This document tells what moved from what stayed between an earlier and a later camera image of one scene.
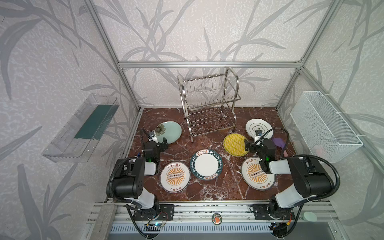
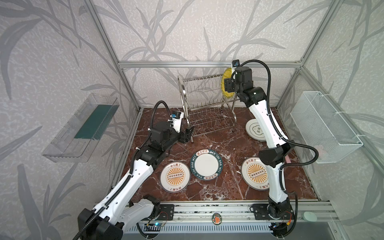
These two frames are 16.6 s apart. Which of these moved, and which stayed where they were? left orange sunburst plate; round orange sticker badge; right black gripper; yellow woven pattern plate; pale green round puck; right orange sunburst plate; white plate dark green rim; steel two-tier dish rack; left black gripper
Moved: right black gripper; yellow woven pattern plate; left black gripper
Stayed: white plate dark green rim; pale green round puck; round orange sticker badge; steel two-tier dish rack; right orange sunburst plate; left orange sunburst plate
